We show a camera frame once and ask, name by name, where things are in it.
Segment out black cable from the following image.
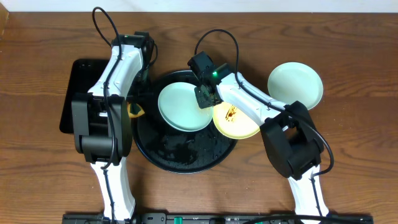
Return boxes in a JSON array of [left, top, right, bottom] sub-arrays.
[[194, 29, 335, 218], [91, 6, 159, 224]]

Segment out yellow plate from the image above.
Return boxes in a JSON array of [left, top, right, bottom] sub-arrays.
[[213, 102, 260, 139]]

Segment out light blue plate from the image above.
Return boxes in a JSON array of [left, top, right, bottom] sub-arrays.
[[158, 82, 213, 132], [267, 62, 323, 110]]

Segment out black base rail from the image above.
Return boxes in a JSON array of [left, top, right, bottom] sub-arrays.
[[61, 212, 374, 224]]

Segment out green and yellow sponge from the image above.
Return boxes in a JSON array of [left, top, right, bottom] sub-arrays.
[[127, 103, 145, 119]]

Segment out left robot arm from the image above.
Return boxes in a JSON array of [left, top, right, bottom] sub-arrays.
[[71, 31, 155, 223]]

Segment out left black cable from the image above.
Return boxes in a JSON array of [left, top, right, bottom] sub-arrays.
[[91, 6, 159, 224]]

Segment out right black cable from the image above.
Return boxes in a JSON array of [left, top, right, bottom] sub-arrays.
[[194, 29, 335, 218]]

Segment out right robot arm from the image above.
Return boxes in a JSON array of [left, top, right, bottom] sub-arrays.
[[187, 52, 329, 217]]

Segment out black rectangular tray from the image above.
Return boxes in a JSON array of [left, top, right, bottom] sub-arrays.
[[59, 58, 109, 134]]

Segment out black round tray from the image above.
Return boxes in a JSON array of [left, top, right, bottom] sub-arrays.
[[131, 70, 238, 174]]

